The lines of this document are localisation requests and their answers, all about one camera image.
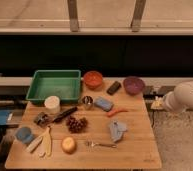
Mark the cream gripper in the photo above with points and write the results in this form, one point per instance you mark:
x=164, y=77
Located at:
x=157, y=104

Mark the black handled brush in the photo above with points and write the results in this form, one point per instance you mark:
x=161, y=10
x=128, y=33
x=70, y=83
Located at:
x=43, y=119

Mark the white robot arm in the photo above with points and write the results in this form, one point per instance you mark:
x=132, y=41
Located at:
x=176, y=101

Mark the small metal cup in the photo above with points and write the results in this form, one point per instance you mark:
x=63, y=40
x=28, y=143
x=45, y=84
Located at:
x=87, y=102

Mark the white cylindrical cup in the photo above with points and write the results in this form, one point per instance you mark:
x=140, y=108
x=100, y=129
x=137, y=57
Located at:
x=52, y=104

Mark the blue plastic cup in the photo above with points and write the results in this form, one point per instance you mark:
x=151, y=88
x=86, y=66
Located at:
x=24, y=135

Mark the purple bowl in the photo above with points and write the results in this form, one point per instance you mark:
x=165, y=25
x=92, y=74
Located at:
x=133, y=85

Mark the orange carrot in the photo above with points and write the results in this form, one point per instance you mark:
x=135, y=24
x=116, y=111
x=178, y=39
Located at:
x=115, y=111

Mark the black rectangular block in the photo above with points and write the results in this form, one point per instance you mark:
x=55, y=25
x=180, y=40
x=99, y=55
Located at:
x=114, y=88

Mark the grey blue cloth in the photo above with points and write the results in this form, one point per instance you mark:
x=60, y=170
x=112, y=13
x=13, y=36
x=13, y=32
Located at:
x=117, y=129

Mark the wooden table board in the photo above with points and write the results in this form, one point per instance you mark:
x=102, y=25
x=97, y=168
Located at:
x=137, y=149

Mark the blue sponge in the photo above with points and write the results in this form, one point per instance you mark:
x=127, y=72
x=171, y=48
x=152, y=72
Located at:
x=103, y=103

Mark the orange bowl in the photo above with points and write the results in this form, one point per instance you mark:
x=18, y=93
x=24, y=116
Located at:
x=93, y=79

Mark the metal fork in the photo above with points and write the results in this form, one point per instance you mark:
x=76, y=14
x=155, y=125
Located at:
x=93, y=144

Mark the bunch of dark grapes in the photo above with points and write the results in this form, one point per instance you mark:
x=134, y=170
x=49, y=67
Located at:
x=76, y=125

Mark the green plastic tray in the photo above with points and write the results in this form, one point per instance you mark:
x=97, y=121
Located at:
x=65, y=84

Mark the yellow apple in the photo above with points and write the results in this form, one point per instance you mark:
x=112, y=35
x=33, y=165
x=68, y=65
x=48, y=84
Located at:
x=68, y=145

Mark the blue object at left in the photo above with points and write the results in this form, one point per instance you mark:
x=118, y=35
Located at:
x=4, y=116

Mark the right metal window post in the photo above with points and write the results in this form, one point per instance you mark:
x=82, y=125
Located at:
x=137, y=15

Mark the metal window post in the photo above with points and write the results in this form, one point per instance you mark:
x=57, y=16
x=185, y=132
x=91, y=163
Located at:
x=137, y=15
x=73, y=15

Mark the left metal window post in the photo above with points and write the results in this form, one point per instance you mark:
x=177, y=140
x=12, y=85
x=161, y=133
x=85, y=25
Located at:
x=73, y=15

